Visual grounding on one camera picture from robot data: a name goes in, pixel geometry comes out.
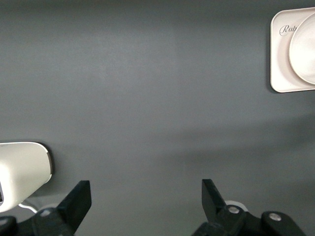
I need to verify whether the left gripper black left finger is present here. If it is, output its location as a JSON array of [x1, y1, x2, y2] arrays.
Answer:
[[31, 180, 93, 236]]

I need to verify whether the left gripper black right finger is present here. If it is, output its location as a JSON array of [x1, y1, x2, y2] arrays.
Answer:
[[191, 178, 247, 236]]

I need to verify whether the round cream plate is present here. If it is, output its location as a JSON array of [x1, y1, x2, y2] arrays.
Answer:
[[288, 12, 315, 86]]

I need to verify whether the cream rectangular printed tray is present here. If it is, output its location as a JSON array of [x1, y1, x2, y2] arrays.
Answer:
[[269, 7, 315, 93]]

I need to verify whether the cream white toaster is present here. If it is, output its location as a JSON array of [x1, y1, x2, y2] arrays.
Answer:
[[0, 141, 54, 213]]

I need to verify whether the dark grey table mat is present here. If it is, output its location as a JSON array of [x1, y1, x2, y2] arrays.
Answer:
[[0, 0, 315, 236]]

